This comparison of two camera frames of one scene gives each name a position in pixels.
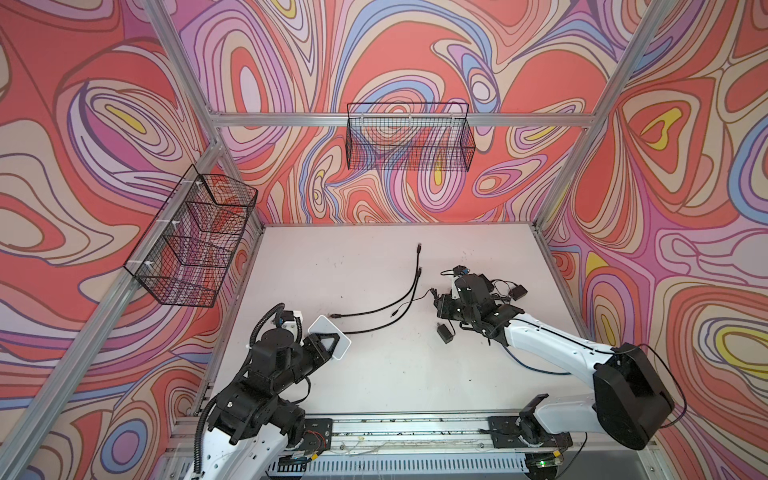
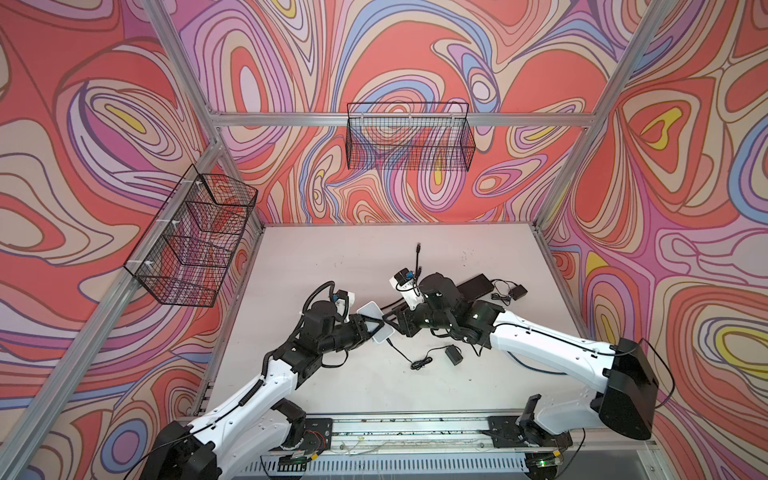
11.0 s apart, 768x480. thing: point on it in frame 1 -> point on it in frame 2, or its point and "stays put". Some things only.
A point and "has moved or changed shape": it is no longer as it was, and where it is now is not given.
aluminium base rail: [480, 445] stays put
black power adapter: [517, 292] stays put
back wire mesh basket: [409, 136] stays put
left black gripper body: [308, 358] -> [349, 335]
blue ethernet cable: [507, 350] stays put
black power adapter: [444, 333] has moved or changed shape
